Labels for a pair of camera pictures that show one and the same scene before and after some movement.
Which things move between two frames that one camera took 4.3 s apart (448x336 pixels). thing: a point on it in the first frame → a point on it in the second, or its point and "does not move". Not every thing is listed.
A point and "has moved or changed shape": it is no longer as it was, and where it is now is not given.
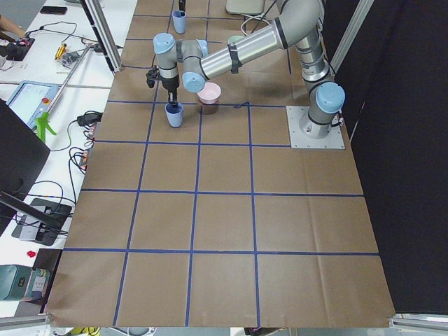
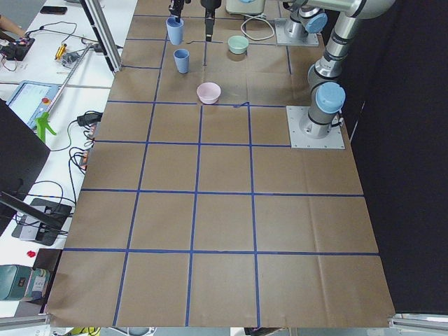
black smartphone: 54,10 does not move
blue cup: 174,114 has moved or changed shape
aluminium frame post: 104,33 does not move
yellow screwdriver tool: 61,51 does not move
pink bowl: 210,94 does not move
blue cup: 179,20 has moved or changed shape
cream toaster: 247,7 does not move
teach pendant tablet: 31,99 does not move
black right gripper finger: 182,5 → 176,7
